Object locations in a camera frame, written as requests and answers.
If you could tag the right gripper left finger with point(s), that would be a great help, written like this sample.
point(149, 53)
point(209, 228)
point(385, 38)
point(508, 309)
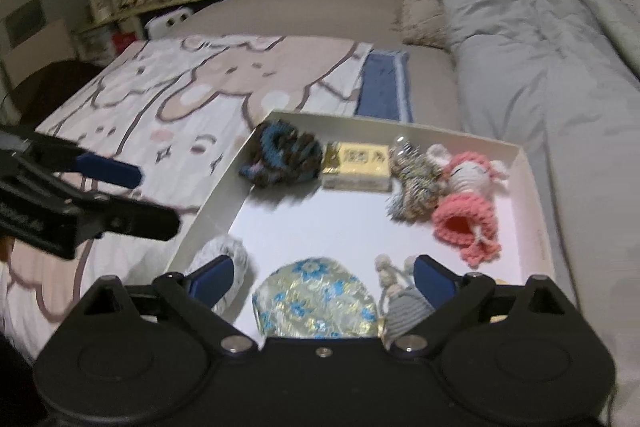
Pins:
point(192, 298)

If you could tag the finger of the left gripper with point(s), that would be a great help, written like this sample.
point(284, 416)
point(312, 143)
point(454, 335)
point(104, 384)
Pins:
point(107, 169)
point(103, 213)

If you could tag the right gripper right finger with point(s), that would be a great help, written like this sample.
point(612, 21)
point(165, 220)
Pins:
point(456, 300)

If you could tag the grey crochet ball charm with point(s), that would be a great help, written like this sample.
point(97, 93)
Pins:
point(401, 305)

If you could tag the white knit scrunchie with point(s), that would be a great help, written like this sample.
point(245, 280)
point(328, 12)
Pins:
point(216, 274)

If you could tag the pink white crochet doll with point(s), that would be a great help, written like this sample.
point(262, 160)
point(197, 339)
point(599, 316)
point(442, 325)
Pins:
point(466, 216)

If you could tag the twisted rope tassel charm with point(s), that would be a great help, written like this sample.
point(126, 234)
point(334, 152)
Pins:
point(419, 179)

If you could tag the brown blue crochet scrunchie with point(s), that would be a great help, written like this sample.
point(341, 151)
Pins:
point(280, 154)

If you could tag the yellow card box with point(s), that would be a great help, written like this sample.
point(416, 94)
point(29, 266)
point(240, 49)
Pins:
point(351, 166)

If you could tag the dark brown cushion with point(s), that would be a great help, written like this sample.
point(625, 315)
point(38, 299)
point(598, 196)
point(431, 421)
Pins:
point(43, 92)

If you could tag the cartoon print blanket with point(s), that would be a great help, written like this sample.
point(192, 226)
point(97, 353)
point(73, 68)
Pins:
point(179, 109)

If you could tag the red box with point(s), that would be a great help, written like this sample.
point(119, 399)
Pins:
point(121, 41)

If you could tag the white cardboard tray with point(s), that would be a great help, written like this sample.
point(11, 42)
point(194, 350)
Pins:
point(290, 223)

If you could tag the white face heater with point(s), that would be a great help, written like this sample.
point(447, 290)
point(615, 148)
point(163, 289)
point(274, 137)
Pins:
point(159, 26)

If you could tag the grey duvet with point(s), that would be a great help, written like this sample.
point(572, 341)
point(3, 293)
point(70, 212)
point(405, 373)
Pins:
point(561, 79)

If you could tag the beige fuzzy pillow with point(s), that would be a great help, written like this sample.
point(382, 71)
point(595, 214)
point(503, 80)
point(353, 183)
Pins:
point(424, 23)

